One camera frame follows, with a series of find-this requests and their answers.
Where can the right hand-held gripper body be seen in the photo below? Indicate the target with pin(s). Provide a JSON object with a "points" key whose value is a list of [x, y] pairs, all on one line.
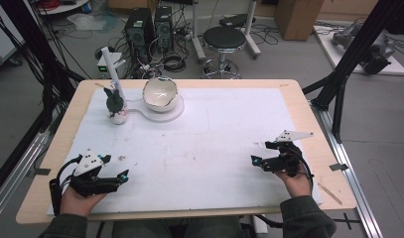
{"points": [[284, 162]]}

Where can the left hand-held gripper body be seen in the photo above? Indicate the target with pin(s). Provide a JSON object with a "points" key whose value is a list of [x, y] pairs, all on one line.
{"points": [[87, 163]]}

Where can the person's right hand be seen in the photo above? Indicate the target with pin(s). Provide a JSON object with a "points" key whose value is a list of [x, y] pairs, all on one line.
{"points": [[297, 186]]}

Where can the person's left hand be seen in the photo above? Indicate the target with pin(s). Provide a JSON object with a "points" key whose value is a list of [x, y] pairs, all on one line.
{"points": [[77, 205]]}

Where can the grey tape piece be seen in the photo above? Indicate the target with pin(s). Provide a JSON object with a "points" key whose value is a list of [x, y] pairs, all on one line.
{"points": [[338, 167], [40, 171]]}

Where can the thin wooden stick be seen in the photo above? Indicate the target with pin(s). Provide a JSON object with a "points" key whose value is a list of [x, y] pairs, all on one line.
{"points": [[99, 85], [330, 194]]}

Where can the white table mat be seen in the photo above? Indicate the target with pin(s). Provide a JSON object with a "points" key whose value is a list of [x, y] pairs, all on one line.
{"points": [[189, 165]]}

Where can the white stand with pole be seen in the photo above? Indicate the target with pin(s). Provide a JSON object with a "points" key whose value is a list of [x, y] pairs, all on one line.
{"points": [[163, 116]]}

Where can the person's legs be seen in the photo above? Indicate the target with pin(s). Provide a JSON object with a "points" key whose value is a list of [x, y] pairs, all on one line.
{"points": [[176, 228]]}

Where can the white egg-shaped bowl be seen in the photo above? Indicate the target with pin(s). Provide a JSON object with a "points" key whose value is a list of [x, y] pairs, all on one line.
{"points": [[160, 94]]}

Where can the white device with green light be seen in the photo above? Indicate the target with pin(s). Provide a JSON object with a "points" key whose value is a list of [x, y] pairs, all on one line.
{"points": [[105, 67]]}

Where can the black round stool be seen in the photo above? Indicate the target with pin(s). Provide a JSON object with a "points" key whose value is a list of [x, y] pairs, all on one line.
{"points": [[224, 38]]}

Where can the brown cardboard box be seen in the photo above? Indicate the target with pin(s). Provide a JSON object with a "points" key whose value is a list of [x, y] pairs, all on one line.
{"points": [[297, 18]]}

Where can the large black computer tower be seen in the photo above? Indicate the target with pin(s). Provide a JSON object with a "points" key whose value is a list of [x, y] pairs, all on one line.
{"points": [[139, 31]]}

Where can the clear plastic sheet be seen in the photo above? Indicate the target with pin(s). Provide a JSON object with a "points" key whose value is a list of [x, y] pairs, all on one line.
{"points": [[87, 22]]}

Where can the grey robot device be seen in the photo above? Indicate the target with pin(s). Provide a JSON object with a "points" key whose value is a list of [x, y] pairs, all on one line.
{"points": [[376, 54]]}

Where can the slim black computer tower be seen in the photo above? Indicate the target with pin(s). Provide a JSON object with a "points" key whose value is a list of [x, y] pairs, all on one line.
{"points": [[163, 26]]}

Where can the white platform board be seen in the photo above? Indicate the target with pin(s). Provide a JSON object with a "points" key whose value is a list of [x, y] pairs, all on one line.
{"points": [[398, 67]]}

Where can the aluminium rail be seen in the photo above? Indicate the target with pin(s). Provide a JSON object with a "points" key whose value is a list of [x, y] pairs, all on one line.
{"points": [[348, 172], [21, 168]]}

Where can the black metal frame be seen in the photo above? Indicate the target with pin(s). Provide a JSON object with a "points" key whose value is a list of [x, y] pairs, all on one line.
{"points": [[351, 56], [40, 49]]}

